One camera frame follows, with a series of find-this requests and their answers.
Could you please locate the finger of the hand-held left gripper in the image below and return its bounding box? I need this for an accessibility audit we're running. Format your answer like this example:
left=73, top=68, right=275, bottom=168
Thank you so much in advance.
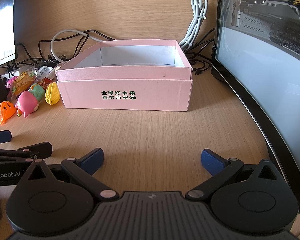
left=0, top=130, right=12, bottom=146
left=0, top=142, right=53, bottom=163

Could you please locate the red snack packet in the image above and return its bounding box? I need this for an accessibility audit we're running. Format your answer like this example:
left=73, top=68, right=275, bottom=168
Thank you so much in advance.
left=37, top=78, right=52, bottom=88

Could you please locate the teal figure toy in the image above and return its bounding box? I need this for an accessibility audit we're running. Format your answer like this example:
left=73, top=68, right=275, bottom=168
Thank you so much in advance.
left=28, top=83, right=46, bottom=102

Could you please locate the black power adapter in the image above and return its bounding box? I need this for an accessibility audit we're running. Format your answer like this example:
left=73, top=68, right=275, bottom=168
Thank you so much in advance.
left=48, top=54, right=67, bottom=63

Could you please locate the orange pumpkin toy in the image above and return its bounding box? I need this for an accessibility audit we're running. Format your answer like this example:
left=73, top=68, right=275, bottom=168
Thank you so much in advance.
left=0, top=101, right=16, bottom=125

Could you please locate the white power strip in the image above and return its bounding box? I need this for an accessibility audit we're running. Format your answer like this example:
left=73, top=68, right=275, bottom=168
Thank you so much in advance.
left=0, top=64, right=56, bottom=79

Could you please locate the grey looped cable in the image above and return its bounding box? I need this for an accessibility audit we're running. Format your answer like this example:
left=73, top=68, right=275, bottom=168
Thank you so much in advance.
left=50, top=30, right=117, bottom=62

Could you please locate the orange snack packet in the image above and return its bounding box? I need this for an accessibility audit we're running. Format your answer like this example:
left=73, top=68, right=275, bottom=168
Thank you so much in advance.
left=9, top=69, right=38, bottom=98

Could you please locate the white cable bundle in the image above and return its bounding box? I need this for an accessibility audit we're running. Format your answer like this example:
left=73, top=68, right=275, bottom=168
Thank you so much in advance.
left=178, top=0, right=208, bottom=51

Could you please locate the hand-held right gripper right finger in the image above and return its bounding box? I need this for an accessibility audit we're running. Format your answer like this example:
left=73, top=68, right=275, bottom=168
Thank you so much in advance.
left=185, top=149, right=289, bottom=201

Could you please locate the pink figure toy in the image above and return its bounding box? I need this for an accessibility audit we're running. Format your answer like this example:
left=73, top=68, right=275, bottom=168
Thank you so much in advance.
left=14, top=91, right=39, bottom=118

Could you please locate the yellow corn toy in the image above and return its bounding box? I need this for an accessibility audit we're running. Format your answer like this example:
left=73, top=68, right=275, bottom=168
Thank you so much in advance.
left=45, top=82, right=61, bottom=105

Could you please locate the pink cardboard box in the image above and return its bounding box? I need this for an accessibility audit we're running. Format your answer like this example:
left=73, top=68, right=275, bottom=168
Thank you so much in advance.
left=55, top=39, right=194, bottom=112

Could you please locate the glass panel computer case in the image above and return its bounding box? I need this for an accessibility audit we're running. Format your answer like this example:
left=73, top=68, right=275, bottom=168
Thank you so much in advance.
left=211, top=0, right=300, bottom=178

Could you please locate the black computer monitor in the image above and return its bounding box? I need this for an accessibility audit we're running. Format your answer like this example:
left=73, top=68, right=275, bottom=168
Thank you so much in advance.
left=0, top=0, right=18, bottom=70

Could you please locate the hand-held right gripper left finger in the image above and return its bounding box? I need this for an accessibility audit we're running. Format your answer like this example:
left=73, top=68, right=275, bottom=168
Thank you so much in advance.
left=16, top=148, right=120, bottom=202

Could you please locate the black cable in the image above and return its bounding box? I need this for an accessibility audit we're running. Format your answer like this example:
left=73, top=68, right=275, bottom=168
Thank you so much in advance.
left=184, top=27, right=216, bottom=76
left=38, top=29, right=117, bottom=64

